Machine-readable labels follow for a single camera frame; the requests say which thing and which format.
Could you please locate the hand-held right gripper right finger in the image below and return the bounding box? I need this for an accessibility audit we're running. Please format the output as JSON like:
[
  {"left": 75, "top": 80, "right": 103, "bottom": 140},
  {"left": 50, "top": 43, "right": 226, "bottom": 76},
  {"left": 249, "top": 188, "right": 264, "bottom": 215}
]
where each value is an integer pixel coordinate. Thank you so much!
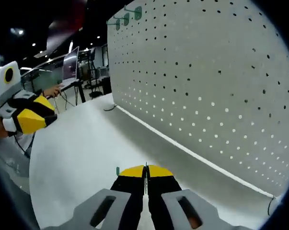
[{"left": 146, "top": 164, "right": 252, "bottom": 230}]

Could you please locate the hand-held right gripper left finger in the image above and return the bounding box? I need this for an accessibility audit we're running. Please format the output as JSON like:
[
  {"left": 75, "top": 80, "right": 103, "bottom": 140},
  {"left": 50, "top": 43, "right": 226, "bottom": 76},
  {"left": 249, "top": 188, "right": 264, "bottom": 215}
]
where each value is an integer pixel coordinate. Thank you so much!
[{"left": 73, "top": 164, "right": 146, "bottom": 230}]

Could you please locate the white perforated mounting plate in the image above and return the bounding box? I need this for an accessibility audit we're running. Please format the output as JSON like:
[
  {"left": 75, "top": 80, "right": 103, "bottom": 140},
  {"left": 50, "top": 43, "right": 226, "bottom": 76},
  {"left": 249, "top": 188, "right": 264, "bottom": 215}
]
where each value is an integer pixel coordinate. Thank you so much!
[{"left": 103, "top": 0, "right": 289, "bottom": 216}]

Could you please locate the grey mesh office chair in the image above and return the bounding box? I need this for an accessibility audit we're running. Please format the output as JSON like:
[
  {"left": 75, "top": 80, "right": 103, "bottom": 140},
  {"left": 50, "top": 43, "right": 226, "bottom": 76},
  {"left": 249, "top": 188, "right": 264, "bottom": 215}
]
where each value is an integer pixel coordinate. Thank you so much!
[{"left": 0, "top": 138, "right": 31, "bottom": 195}]

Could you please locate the black laptop stand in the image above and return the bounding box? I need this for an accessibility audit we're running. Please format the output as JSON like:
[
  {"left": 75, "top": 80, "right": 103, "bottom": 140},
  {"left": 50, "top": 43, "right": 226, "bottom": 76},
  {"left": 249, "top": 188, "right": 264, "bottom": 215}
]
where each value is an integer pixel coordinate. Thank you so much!
[{"left": 59, "top": 80, "right": 87, "bottom": 104}]

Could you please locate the white laptop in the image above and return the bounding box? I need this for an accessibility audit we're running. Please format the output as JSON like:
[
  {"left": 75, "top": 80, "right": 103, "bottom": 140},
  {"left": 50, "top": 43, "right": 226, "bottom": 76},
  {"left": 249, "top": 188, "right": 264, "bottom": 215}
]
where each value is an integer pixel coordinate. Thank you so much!
[{"left": 62, "top": 46, "right": 80, "bottom": 87}]

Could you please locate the large dark red screen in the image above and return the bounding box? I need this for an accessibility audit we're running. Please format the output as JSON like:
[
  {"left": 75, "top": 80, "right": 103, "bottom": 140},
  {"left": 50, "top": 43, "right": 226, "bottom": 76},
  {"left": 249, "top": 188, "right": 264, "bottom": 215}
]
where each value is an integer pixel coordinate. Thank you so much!
[{"left": 46, "top": 0, "right": 87, "bottom": 52}]

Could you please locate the black equipment case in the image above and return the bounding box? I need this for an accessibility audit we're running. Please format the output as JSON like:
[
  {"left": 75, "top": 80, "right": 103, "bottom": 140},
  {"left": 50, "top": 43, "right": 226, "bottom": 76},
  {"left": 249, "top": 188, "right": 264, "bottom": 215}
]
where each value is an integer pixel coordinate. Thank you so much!
[{"left": 102, "top": 78, "right": 112, "bottom": 95}]

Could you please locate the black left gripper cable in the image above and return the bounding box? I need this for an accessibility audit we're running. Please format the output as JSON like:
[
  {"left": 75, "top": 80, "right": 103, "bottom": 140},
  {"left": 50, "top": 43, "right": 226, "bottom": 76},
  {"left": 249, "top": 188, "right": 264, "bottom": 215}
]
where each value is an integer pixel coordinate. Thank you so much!
[{"left": 13, "top": 133, "right": 36, "bottom": 159}]

